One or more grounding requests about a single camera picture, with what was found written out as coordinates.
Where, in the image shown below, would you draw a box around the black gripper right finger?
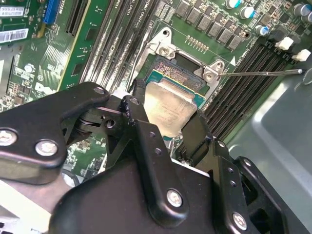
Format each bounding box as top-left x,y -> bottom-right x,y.
182,113 -> 291,234

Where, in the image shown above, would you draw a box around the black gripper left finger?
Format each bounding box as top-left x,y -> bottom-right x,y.
0,78 -> 191,228

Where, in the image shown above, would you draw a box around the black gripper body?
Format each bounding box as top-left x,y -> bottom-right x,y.
48,156 -> 229,234

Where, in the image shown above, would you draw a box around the silver CPU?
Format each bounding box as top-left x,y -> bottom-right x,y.
143,71 -> 207,142

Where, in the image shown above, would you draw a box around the metal locking lever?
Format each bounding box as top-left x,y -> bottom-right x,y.
217,69 -> 304,77

